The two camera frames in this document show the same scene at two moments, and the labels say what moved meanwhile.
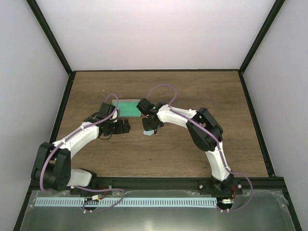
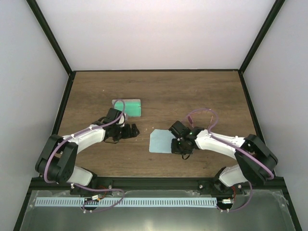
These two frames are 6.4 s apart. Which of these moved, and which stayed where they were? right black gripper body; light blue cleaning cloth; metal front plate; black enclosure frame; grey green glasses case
Moved: light blue cleaning cloth; right black gripper body
Stayed: grey green glasses case; black enclosure frame; metal front plate
